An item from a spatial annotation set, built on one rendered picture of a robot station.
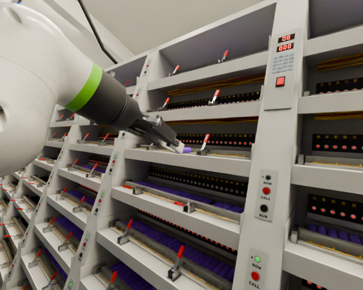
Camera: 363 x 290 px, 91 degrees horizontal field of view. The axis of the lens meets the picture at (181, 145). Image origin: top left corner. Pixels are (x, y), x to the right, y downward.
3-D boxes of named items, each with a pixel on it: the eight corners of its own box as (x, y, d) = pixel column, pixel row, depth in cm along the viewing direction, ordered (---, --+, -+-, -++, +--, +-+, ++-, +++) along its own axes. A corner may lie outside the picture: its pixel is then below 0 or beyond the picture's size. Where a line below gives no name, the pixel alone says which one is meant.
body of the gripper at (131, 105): (132, 87, 34) (162, 111, 41) (107, 94, 39) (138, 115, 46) (119, 121, 32) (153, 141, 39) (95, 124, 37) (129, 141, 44)
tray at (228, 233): (239, 251, 45) (241, 214, 45) (110, 197, 82) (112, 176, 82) (260, 226, 60) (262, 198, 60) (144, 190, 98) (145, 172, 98)
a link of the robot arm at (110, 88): (61, 118, 32) (86, 113, 27) (86, 67, 36) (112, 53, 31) (92, 132, 37) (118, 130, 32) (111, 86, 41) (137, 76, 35)
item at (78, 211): (86, 233, 84) (87, 203, 84) (46, 202, 121) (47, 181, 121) (124, 220, 99) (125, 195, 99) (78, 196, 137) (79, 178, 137)
